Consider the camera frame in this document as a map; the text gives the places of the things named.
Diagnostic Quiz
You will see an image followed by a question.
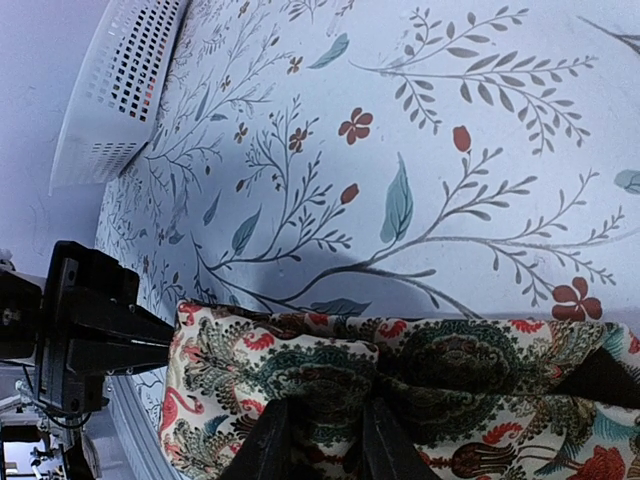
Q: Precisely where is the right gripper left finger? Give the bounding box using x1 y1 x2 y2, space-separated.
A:
239 400 290 480

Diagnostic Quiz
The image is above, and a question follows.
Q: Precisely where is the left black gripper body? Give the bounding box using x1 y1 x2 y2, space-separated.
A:
35 241 140 413

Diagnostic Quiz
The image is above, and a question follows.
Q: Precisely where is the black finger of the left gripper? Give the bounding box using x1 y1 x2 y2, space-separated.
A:
66 339 169 376
72 302 174 345

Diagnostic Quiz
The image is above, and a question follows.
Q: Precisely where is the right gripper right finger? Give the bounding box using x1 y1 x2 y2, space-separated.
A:
362 398 439 480

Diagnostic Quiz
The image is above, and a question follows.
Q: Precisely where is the cream floral paisley tie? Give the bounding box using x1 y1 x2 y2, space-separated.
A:
158 301 639 479

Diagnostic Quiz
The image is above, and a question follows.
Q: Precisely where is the white perforated plastic basket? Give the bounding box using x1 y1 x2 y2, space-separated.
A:
49 0 189 190

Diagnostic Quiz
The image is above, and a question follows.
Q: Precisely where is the floral patterned table mat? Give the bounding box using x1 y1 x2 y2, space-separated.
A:
94 0 640 480

